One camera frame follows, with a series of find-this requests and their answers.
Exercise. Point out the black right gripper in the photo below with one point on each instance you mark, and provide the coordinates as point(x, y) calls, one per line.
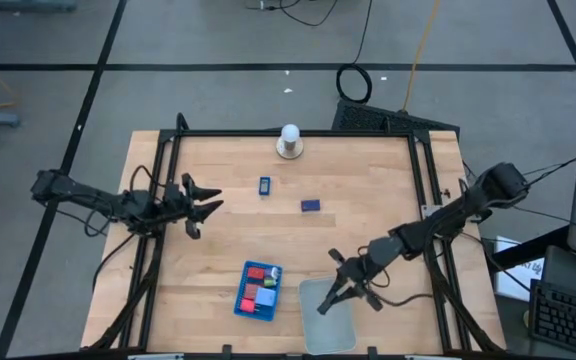
point(355, 270)

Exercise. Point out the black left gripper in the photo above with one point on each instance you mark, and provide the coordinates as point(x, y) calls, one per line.
point(175, 202)

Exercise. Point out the blue framed digital timer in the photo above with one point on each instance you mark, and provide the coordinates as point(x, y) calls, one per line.
point(264, 186)

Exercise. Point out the green white small gadget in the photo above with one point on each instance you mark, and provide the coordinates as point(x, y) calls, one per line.
point(270, 283)

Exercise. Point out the light blue box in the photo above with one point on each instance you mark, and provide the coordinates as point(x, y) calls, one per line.
point(265, 297)

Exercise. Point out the dark red box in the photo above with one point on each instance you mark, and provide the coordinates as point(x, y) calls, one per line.
point(251, 291)

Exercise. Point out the bright red box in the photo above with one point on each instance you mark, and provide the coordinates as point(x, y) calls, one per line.
point(247, 305)

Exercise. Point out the dark blue box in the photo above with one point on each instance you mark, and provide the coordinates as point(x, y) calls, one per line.
point(310, 205)

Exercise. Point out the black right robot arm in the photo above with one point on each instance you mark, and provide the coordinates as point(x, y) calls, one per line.
point(468, 207)

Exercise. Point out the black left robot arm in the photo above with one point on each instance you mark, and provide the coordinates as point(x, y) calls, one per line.
point(78, 192)

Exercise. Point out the white plastic bin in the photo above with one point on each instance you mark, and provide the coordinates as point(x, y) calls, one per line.
point(328, 330)

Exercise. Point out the blue slotted plastic basket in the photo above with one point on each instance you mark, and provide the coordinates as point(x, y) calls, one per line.
point(267, 312)

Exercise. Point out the white bulb brass lamp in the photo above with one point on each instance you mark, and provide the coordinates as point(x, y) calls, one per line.
point(290, 132)

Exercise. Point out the white paper sheet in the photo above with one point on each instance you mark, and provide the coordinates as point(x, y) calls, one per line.
point(518, 280)

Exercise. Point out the black desk bar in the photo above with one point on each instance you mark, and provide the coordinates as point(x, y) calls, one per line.
point(528, 247)

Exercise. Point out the black keyboard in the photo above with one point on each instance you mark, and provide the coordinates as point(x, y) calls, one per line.
point(568, 315)

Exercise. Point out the black table frame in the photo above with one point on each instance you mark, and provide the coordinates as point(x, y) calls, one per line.
point(218, 133)

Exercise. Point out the silver metal bracket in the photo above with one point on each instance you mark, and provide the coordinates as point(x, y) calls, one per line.
point(428, 210)

